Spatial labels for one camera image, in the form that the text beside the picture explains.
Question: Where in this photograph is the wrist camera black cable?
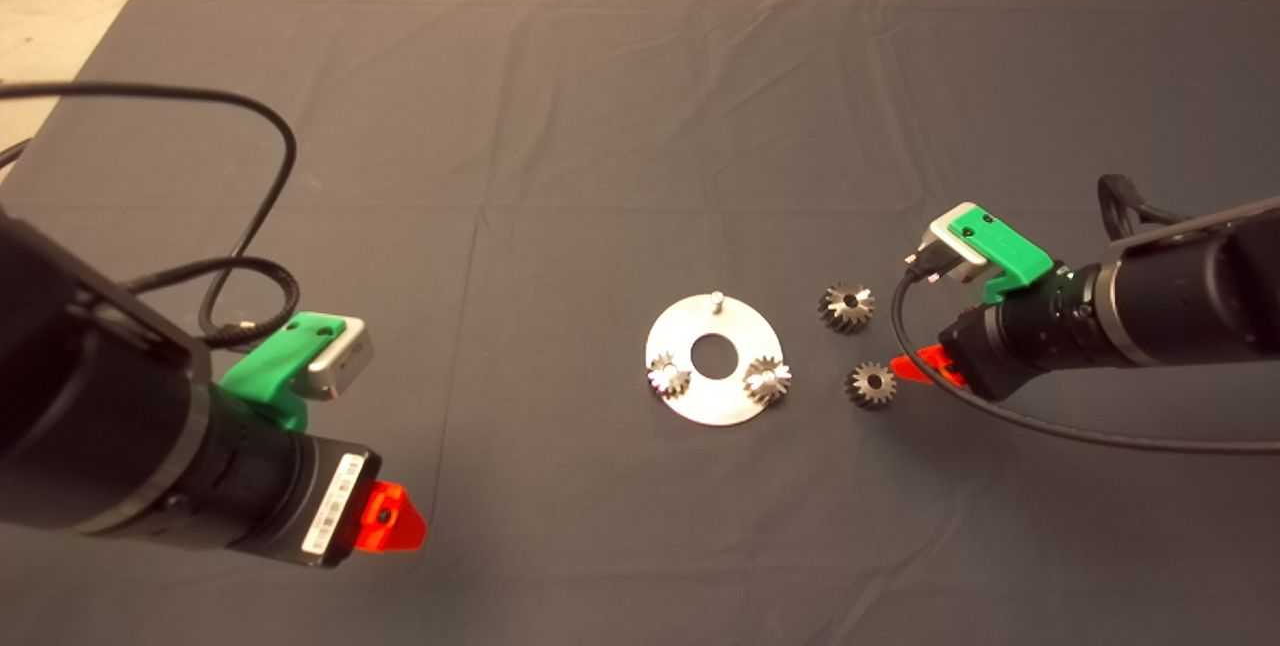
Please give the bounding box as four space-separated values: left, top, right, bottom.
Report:
0 81 298 337
890 261 1280 455

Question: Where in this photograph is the left arm braided black cable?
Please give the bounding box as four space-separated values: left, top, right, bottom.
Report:
125 256 301 347

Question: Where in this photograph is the right wrist camera black cable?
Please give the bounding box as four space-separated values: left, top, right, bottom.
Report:
890 261 1280 455

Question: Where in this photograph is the small shiny steel gear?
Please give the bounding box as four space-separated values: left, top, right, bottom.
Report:
648 353 693 400
744 356 793 405

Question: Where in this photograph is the left green camera mount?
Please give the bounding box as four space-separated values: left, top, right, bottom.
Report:
220 312 347 432

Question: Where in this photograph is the arm braided black cable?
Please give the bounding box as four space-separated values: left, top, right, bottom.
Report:
1097 174 1196 242
125 256 301 347

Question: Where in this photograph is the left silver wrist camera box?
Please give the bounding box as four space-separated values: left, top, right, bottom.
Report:
305 318 375 401

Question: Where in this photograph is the right arm braided black cable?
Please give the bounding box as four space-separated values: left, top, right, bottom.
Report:
1097 174 1196 242

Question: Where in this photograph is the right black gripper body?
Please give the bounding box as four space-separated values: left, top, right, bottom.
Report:
940 264 1136 402

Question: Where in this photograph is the right green camera mount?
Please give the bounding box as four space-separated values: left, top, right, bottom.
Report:
948 208 1057 305

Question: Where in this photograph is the left wrist camera black cable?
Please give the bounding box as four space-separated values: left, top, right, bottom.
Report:
0 81 298 337

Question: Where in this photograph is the large steel gear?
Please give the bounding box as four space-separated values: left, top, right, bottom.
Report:
817 283 877 335

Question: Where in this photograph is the round metal plate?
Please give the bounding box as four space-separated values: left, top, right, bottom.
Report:
645 292 783 427

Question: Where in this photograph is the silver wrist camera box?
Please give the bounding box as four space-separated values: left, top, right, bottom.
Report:
905 203 991 284
305 318 375 401

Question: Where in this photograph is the dark grey table cloth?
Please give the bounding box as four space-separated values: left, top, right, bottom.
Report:
0 0 1280 646

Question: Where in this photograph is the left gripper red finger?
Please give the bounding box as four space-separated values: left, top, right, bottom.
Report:
357 482 428 554

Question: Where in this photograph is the small dark steel gear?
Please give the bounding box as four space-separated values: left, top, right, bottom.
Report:
845 362 899 410

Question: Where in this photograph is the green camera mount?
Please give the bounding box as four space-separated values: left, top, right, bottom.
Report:
220 312 347 432
948 208 1057 305

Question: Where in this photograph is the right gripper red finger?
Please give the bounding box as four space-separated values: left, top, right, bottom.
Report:
888 344 969 389

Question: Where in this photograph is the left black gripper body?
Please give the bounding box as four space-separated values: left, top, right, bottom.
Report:
170 394 382 567

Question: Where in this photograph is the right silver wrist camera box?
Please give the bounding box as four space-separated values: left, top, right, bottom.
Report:
905 203 991 284

